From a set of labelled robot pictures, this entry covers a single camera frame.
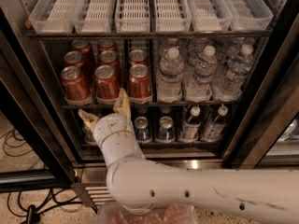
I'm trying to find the fridge door left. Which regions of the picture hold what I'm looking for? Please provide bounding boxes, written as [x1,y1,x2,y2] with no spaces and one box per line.
[0,11,75,192]

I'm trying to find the fridge glass door right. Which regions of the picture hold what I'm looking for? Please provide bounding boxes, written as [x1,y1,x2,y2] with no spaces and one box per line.
[232,15,299,169]

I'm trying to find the stainless fridge base grille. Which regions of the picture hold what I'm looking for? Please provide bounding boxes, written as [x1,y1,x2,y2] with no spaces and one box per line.
[72,159,223,207]

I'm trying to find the dark drink bottle left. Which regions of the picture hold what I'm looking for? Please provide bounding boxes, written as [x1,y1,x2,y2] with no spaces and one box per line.
[179,105,202,140]

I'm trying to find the silver can bottom left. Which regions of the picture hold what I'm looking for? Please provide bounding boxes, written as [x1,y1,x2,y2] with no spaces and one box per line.
[82,124,95,145]

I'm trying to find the black floor cables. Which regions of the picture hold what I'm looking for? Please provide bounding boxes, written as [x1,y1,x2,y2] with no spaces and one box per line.
[0,128,98,224]

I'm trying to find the water bottle front left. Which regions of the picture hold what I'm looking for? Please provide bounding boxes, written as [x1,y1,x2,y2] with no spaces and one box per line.
[156,48,184,103]

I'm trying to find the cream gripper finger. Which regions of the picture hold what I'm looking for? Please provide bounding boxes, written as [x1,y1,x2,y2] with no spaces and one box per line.
[78,109,99,132]
[113,88,131,119]

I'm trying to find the red coke can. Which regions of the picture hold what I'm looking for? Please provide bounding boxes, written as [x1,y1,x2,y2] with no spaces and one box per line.
[61,66,91,101]
[94,65,120,100]
[71,40,94,65]
[64,51,91,79]
[98,50,120,75]
[128,49,148,66]
[128,64,150,98]
[97,39,118,53]

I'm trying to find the blue can bottom right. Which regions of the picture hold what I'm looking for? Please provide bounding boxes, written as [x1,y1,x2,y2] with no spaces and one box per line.
[157,116,175,143]

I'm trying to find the water bottle front right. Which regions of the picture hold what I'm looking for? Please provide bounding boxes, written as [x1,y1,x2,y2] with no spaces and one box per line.
[215,44,253,101]

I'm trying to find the dark drink bottle right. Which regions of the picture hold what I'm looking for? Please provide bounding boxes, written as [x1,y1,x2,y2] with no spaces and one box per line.
[202,105,228,142]

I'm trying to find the water bottle back middle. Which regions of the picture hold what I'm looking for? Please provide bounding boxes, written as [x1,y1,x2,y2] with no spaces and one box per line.
[184,37,209,84]

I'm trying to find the water bottle back right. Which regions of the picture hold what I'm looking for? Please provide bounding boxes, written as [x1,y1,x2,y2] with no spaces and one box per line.
[214,37,244,81]

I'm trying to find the water bottle front middle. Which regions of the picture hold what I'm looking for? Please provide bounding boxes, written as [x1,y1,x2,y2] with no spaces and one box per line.
[187,45,218,102]

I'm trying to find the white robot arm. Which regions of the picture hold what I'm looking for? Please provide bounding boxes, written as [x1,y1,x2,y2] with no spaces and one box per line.
[78,91,299,224]

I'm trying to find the water bottle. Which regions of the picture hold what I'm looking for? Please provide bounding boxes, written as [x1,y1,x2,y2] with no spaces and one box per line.
[187,45,218,102]
[215,44,253,101]
[184,37,209,84]
[156,48,184,103]
[214,37,244,81]
[160,38,179,59]

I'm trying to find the water bottle back left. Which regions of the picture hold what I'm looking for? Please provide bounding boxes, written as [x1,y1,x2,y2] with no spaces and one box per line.
[160,38,179,59]

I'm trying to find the blue can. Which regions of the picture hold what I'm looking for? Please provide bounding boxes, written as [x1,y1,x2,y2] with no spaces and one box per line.
[157,116,175,143]
[134,117,151,143]

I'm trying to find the dark drink bottle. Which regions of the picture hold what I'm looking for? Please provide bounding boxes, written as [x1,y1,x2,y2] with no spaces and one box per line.
[202,105,228,142]
[179,105,202,140]

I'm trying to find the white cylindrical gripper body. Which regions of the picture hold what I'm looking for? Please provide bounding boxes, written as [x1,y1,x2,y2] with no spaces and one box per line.
[93,113,145,168]

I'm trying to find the clear bin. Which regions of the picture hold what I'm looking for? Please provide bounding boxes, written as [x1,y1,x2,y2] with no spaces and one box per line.
[153,0,192,33]
[29,0,78,34]
[72,0,116,34]
[114,0,150,33]
[224,0,273,31]
[187,0,233,32]

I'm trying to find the blue can bottom left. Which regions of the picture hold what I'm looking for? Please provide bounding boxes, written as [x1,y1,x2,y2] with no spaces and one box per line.
[134,117,151,143]

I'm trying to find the clear plastic container foreground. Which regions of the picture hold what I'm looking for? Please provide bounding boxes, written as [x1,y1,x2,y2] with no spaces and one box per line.
[96,203,198,224]

